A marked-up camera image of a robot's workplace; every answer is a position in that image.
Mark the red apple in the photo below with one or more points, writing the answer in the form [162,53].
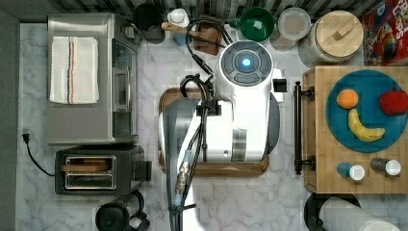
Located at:
[393,102]

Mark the brown wooden cutting board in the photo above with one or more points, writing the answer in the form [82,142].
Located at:
[217,169]

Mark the white striped dish towel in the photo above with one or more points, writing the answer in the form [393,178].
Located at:
[74,70]

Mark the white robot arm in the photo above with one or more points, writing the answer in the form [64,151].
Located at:
[232,117]

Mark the glass jar with white lid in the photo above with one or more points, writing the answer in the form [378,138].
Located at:
[293,25]

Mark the stainless toaster oven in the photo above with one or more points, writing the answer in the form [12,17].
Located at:
[114,118]

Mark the black cup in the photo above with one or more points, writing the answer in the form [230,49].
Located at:
[148,19]

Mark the red cereal box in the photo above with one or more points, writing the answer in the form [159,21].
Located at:
[386,34]

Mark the blue salt shaker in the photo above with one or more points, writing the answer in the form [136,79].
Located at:
[352,171]

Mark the white cap bottle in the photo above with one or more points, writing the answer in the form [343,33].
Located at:
[178,17]

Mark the orange fruit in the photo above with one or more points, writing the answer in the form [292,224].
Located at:
[347,98]

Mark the green funnel cup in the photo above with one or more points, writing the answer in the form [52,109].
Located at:
[256,24]

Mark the grey pepper shaker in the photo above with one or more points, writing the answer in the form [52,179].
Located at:
[391,167]

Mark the yellow banana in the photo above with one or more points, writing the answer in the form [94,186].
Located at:
[362,132]

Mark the black slot toaster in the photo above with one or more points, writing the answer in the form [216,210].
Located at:
[100,169]

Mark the white paper towel roll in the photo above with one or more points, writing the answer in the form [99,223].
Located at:
[341,212]

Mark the canister with wooden lid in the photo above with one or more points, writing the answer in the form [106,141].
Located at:
[332,39]

